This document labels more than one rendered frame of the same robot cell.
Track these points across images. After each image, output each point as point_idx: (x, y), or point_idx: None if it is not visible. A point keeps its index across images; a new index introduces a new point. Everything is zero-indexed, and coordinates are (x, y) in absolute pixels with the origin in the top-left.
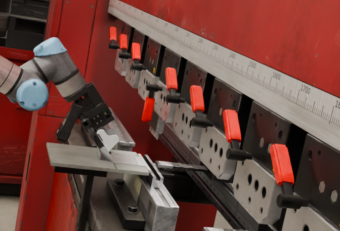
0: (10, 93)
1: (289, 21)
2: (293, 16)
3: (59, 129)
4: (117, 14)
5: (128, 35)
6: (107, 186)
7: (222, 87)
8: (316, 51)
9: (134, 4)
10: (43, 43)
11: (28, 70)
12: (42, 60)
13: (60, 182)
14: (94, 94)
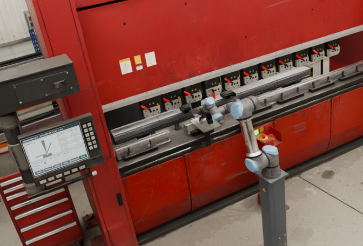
0: None
1: (267, 46)
2: (267, 45)
3: (211, 120)
4: (124, 104)
5: (156, 99)
6: (194, 134)
7: (248, 67)
8: (276, 46)
9: (153, 88)
10: (212, 100)
11: (219, 107)
12: (214, 103)
13: (147, 175)
14: None
